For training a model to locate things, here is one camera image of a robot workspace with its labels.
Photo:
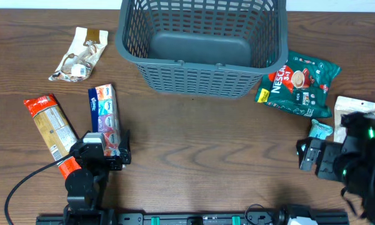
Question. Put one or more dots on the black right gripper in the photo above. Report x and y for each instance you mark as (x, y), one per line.
(310, 155)

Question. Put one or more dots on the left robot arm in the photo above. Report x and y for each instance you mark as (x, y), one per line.
(86, 185)

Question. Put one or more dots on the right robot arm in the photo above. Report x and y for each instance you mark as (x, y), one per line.
(351, 162)

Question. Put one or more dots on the Kleenex tissue multipack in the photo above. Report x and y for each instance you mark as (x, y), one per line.
(105, 117)

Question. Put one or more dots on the small teal snack packet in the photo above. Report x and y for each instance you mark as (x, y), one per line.
(319, 130)

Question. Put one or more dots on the black mounting rail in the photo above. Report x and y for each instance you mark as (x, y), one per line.
(287, 214)

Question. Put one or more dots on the green Nescafe 3-in-1 bag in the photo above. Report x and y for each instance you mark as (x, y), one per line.
(300, 87)

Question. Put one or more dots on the beige resealable pouch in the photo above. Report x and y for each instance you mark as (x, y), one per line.
(347, 105)

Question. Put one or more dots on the grey plastic basket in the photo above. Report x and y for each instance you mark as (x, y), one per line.
(203, 47)

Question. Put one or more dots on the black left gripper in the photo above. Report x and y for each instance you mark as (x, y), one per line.
(113, 159)

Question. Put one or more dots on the orange spaghetti packet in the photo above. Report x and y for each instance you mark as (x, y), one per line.
(52, 125)

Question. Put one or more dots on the beige brown snack pouch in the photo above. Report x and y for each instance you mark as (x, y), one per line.
(82, 56)

